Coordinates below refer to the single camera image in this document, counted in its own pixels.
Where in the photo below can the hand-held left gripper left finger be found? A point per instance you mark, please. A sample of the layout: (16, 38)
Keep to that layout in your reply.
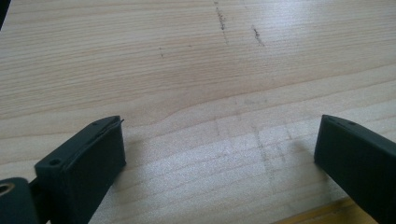
(84, 168)

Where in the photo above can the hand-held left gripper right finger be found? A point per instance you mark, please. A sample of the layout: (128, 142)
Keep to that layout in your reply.
(358, 158)

